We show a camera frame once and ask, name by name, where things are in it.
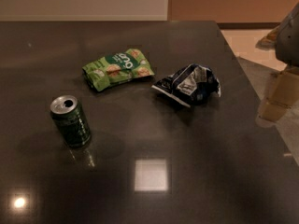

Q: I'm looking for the green snack bag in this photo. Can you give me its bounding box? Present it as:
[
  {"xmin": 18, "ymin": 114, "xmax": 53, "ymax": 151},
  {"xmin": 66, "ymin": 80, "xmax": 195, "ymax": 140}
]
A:
[{"xmin": 82, "ymin": 49, "xmax": 154, "ymax": 91}]

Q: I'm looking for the crumpled blue snack bag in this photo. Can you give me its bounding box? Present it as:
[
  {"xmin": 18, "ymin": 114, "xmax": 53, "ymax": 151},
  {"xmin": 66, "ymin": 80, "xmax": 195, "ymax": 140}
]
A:
[{"xmin": 151, "ymin": 63, "xmax": 221, "ymax": 107}]

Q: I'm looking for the cardboard box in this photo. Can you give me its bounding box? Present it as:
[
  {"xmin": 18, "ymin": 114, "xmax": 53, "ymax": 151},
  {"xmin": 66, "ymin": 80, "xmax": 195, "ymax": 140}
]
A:
[{"xmin": 258, "ymin": 66, "xmax": 299, "ymax": 122}]

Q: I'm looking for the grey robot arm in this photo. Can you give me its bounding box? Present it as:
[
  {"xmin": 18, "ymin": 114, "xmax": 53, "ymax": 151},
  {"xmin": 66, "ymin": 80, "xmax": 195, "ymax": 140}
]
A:
[{"xmin": 276, "ymin": 2, "xmax": 299, "ymax": 66}]

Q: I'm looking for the green soda can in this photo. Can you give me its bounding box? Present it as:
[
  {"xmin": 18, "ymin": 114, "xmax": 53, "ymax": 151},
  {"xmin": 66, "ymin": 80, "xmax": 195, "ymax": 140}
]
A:
[{"xmin": 50, "ymin": 95, "xmax": 92, "ymax": 148}]

